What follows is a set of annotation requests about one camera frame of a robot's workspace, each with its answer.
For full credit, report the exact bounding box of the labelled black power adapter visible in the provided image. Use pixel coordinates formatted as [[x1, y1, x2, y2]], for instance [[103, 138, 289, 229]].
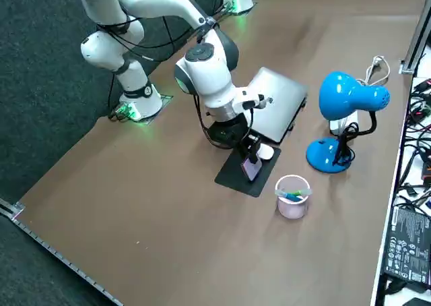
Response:
[[381, 204, 431, 293]]

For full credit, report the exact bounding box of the black mouse pad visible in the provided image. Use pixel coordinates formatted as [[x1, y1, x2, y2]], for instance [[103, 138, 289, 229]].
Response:
[[214, 144, 282, 198]]

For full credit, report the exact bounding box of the white cable with plug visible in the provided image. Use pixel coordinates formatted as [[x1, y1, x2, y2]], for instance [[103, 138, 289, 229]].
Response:
[[356, 55, 391, 86]]

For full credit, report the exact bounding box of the white mesh pen cup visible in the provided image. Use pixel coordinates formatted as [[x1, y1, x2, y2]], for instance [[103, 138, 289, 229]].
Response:
[[275, 174, 311, 219]]

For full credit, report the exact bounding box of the aluminium post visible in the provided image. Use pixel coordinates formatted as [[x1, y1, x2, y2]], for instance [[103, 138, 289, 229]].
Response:
[[399, 0, 431, 75]]

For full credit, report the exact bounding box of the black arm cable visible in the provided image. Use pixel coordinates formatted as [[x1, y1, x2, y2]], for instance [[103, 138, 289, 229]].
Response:
[[96, 12, 259, 150]]

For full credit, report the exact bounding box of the black lamp cord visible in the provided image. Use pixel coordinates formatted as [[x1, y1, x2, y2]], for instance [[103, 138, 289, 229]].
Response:
[[332, 122, 360, 167]]

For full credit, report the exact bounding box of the white side bench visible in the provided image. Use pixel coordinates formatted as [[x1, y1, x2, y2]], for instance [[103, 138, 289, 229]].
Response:
[[369, 76, 431, 306]]

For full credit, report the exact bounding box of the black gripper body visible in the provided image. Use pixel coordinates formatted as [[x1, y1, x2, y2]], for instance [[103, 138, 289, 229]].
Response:
[[207, 116, 253, 150]]

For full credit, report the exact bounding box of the black cable bundle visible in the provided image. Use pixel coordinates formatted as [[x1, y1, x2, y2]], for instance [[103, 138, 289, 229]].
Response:
[[399, 78, 431, 202]]

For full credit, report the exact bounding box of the grey laptop with logo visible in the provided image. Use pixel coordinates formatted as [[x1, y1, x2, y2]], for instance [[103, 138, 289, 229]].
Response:
[[247, 66, 309, 144]]

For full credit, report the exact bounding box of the blue desk lamp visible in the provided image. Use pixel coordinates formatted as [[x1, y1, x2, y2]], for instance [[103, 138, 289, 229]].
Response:
[[305, 71, 391, 175]]

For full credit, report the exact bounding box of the aluminium frame profile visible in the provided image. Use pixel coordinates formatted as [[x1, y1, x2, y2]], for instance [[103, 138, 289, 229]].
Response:
[[0, 197, 124, 306]]

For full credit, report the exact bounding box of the white power strip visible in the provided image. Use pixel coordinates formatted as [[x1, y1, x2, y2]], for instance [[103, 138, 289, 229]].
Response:
[[329, 112, 360, 135]]

